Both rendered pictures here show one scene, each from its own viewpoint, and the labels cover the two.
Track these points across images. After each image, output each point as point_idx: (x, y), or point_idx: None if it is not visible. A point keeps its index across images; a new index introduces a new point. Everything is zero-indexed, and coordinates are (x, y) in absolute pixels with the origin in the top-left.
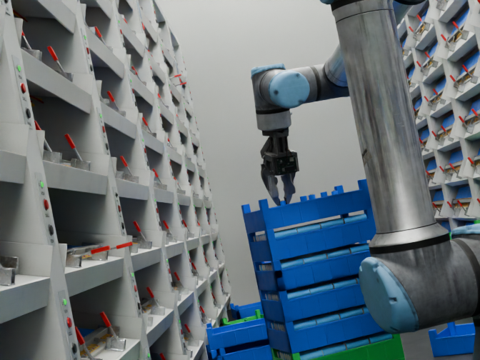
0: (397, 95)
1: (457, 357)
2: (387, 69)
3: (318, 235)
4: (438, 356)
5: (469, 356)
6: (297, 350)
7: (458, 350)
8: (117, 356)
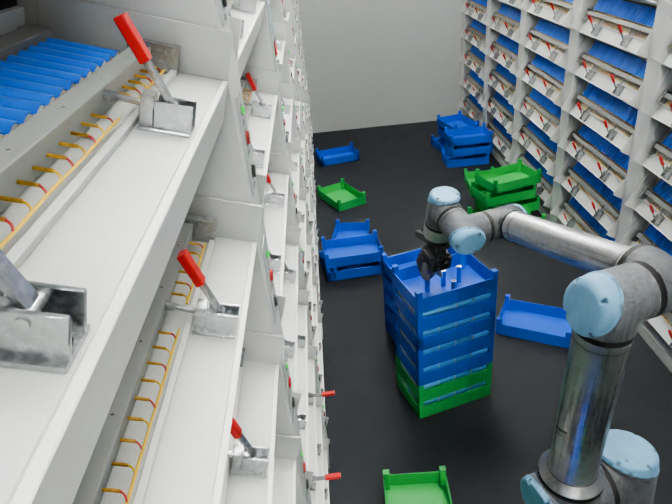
0: (610, 409)
1: (514, 343)
2: (611, 394)
3: (453, 313)
4: (499, 334)
5: (523, 345)
6: (423, 384)
7: (514, 335)
8: (320, 474)
